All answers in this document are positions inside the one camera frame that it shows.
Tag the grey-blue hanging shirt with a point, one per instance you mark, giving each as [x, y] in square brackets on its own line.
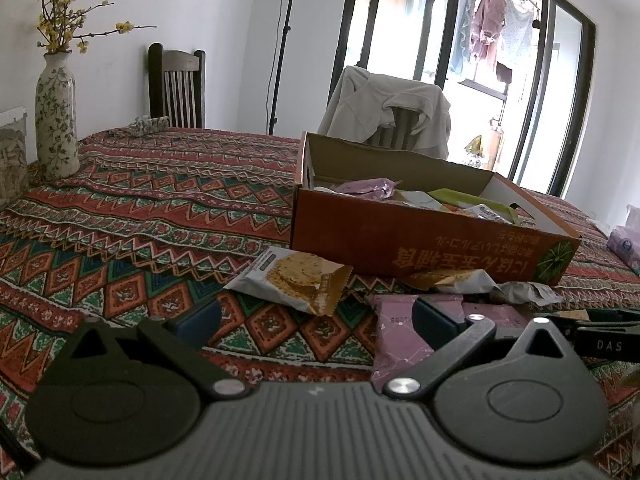
[517, 35]

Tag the lime green snack packet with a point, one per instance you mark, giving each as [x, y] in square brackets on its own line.
[460, 197]

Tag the beige jacket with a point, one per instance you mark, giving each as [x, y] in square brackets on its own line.
[360, 105]

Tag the white cracker snack packet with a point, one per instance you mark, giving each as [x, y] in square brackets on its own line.
[290, 280]

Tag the small floral tissue box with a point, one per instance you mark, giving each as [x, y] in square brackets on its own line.
[150, 125]

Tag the black stand with round light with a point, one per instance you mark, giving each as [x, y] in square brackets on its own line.
[280, 50]

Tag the yellow balcony item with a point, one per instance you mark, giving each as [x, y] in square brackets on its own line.
[472, 146]

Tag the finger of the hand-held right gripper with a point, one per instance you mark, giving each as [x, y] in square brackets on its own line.
[600, 318]

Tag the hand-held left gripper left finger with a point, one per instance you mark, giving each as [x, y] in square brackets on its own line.
[195, 322]

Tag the wooden balcony cabinet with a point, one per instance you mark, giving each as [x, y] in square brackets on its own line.
[494, 147]

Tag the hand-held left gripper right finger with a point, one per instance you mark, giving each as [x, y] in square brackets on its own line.
[435, 322]

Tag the black hanging cloth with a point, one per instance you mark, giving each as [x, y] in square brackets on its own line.
[505, 72]

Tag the maroon hanging shirt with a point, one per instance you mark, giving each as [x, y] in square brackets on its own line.
[487, 20]

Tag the pink snack packet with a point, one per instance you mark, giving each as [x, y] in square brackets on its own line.
[365, 188]
[395, 340]

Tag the orange cardboard box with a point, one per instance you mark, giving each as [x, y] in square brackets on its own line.
[350, 240]

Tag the silver snack packet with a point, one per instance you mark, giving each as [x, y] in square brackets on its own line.
[530, 292]

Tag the floral ceramic vase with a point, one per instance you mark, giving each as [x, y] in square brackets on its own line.
[55, 125]

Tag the blue hanging garment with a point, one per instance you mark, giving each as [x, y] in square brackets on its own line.
[462, 25]

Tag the yellow white snack packet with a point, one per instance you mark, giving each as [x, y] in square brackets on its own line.
[417, 199]

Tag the wooden chair under jacket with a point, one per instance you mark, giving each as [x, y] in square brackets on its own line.
[395, 132]

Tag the black sliding door frame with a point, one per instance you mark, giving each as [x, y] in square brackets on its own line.
[450, 20]

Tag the yellow flower branches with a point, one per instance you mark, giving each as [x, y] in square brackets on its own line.
[55, 25]

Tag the dark wooden slatted chair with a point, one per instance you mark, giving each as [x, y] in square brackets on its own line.
[175, 60]

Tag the patterned tablecloth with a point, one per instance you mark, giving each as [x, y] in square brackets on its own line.
[150, 200]

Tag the purple tissue pack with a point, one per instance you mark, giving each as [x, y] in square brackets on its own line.
[625, 245]

